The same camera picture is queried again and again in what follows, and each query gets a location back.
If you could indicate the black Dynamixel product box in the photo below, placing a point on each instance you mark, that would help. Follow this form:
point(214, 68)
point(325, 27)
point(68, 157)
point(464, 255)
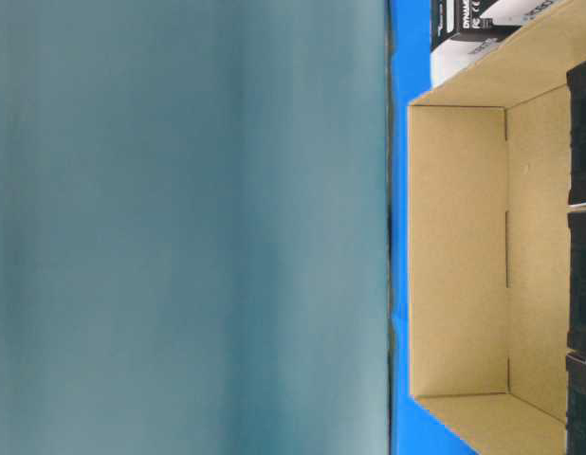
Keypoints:
point(576, 82)

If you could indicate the open brown cardboard box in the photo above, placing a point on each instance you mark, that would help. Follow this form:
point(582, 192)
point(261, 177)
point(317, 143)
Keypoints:
point(488, 249)

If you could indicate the black Dynamixel box in tray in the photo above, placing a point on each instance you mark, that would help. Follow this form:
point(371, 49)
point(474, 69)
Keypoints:
point(475, 21)

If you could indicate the black Dynamixel box middle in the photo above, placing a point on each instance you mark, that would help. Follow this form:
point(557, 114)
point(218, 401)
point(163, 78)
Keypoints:
point(576, 338)

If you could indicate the black Dynamixel box corner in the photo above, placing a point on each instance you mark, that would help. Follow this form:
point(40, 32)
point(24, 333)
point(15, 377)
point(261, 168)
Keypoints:
point(576, 404)

